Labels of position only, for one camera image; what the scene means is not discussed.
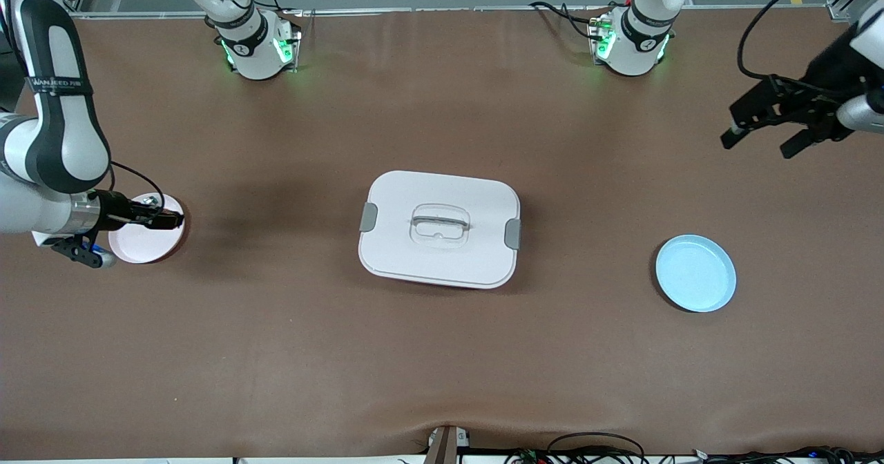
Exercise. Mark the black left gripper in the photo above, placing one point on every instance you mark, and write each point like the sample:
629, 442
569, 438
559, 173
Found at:
826, 72

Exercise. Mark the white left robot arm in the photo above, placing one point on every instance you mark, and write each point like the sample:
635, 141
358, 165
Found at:
639, 43

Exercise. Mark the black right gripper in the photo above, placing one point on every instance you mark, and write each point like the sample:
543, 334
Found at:
114, 210

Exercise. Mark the brown metal camera bracket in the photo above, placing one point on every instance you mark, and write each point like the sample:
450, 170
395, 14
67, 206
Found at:
442, 447

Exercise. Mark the pink round plate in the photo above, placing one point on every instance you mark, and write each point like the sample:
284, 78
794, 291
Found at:
145, 246

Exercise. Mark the silver table edge strip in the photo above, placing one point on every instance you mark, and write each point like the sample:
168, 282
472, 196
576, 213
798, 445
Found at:
414, 10

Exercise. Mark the brown table mat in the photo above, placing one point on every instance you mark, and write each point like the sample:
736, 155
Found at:
276, 353

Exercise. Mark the light blue round plate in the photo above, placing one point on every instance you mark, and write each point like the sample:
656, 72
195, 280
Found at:
694, 277

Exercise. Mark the white lidded box grey latches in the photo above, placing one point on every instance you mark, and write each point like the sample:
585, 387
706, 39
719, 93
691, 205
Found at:
442, 264

